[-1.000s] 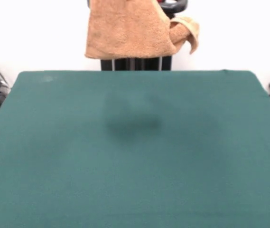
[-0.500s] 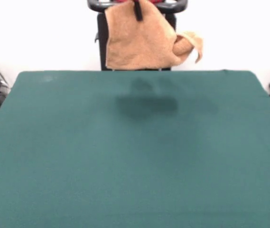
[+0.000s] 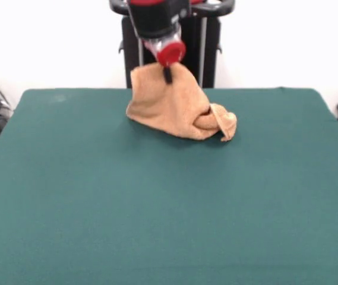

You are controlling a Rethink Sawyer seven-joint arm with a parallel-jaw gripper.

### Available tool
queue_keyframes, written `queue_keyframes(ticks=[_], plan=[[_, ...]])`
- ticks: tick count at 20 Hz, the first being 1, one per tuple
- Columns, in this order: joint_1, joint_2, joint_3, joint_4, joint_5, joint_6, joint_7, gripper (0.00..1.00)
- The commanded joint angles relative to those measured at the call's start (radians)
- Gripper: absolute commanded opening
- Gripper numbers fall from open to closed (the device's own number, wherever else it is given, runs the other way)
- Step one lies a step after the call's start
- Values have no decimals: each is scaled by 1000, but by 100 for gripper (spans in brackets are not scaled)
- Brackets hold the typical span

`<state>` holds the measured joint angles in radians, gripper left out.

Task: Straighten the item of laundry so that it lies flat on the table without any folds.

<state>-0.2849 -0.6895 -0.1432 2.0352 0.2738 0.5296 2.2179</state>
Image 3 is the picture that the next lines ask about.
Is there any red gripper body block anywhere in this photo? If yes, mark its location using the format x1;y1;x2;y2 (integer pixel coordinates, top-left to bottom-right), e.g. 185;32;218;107
156;42;187;68

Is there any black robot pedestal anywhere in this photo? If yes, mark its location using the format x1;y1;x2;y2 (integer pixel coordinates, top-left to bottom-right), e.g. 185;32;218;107
108;0;235;89

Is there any tan terry towel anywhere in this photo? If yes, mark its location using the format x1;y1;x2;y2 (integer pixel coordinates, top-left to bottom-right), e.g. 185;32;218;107
125;62;238;143

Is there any dark green table cloth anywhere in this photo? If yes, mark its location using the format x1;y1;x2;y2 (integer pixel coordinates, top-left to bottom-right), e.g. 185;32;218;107
0;87;338;285

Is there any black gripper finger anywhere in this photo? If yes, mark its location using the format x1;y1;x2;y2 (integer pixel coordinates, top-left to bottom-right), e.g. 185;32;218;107
162;66;174;84

